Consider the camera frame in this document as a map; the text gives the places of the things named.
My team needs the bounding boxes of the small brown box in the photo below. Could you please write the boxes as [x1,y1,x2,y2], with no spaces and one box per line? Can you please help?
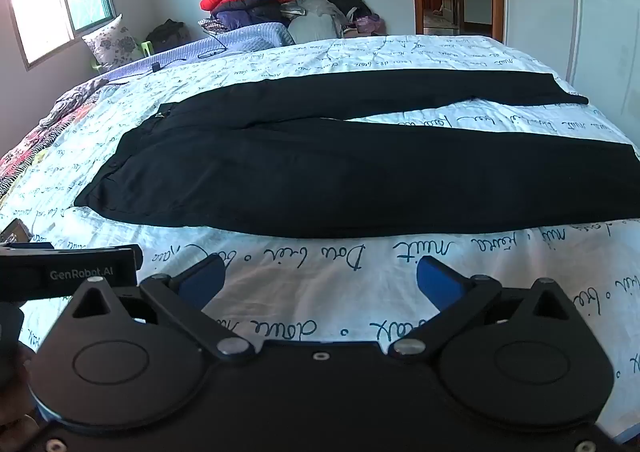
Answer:
[0,219,32,244]

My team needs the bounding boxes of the green plastic chair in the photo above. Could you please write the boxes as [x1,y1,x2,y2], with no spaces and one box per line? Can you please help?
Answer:
[90,40,153,70]

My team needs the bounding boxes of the black cable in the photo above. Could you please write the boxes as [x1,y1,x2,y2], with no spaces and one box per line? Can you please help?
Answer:
[107,30,226,83]

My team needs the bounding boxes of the black backpack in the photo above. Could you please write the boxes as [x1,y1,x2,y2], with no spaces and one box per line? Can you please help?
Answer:
[146,20,191,53]

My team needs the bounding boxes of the black bag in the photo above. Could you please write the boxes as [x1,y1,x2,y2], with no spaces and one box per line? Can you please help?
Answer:
[327,0,373,20]

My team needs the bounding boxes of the purple bag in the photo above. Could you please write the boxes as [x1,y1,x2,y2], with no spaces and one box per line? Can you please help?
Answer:
[350,15,386,36]

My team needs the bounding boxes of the white wardrobe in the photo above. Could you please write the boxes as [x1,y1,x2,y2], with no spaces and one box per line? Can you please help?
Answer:
[502,0,640,153]

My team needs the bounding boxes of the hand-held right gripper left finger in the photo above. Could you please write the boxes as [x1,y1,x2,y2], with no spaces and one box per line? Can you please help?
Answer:
[72,253,256,365]

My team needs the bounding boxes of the light blue quilt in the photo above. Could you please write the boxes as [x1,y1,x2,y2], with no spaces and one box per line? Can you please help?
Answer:
[95,22,296,83]

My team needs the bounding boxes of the dark blue jacket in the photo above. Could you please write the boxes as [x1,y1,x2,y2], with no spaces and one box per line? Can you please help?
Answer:
[210,0,291,30]

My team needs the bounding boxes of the floral pillow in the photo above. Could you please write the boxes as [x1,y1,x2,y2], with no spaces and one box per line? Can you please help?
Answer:
[82,15,143,70]

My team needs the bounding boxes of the white script printed bed cover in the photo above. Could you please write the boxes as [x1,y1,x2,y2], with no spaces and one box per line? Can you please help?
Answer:
[0,35,640,438]

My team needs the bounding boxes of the floral blanket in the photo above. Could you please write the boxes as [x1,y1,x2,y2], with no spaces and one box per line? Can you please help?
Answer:
[0,77,108,203]

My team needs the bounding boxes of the black pants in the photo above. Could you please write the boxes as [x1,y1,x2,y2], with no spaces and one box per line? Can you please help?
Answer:
[74,70,640,239]

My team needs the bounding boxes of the grey cloth bundle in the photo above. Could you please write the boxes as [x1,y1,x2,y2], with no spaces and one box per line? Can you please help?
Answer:
[287,0,346,44]

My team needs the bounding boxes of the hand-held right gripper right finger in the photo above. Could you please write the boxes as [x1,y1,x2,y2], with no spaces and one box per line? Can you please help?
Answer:
[389,256,576,365]

